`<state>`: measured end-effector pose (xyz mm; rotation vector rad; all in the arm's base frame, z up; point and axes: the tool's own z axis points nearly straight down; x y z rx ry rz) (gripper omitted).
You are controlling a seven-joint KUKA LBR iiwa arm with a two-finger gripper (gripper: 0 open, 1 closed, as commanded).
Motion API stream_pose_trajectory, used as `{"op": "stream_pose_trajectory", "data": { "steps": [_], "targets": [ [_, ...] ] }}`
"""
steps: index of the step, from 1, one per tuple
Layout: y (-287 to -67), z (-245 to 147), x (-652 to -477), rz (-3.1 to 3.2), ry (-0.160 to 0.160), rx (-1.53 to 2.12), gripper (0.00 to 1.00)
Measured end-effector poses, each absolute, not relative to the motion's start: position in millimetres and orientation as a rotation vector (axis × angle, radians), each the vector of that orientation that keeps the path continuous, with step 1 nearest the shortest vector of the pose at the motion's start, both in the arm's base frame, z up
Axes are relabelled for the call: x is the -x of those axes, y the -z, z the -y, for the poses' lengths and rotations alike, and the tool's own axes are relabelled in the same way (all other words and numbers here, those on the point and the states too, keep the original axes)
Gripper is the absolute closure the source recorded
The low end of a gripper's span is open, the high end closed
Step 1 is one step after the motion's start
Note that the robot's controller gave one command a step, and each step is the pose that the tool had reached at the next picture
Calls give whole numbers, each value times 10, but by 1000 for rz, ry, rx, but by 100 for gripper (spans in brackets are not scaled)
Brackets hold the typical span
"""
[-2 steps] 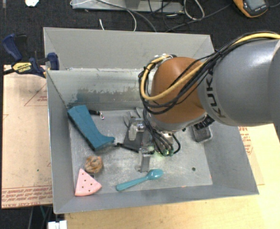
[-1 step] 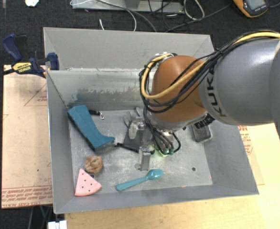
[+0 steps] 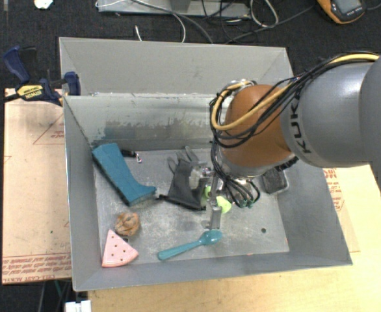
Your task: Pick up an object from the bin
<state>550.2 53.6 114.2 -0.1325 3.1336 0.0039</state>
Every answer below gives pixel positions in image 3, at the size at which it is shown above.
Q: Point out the grey metal bin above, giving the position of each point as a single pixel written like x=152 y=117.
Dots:
x=164 y=226

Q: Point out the teal boot-shaped block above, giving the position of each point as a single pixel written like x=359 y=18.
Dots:
x=122 y=174

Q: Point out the brown lumpy toy food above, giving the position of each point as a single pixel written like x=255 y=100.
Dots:
x=127 y=223

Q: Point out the dark grey sponge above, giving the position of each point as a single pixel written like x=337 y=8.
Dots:
x=274 y=180

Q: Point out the brown cardboard board, red print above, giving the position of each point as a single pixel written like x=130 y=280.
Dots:
x=34 y=180

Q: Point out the light green toy piece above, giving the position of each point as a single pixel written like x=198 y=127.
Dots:
x=223 y=205

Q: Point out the teal plastic spoon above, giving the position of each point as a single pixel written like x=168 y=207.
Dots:
x=190 y=245

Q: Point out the pink wedge with dots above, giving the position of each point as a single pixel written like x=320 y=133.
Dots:
x=116 y=250

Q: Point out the black glove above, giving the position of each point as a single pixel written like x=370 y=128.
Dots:
x=184 y=187

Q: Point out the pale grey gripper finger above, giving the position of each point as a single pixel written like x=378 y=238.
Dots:
x=218 y=219
x=211 y=221

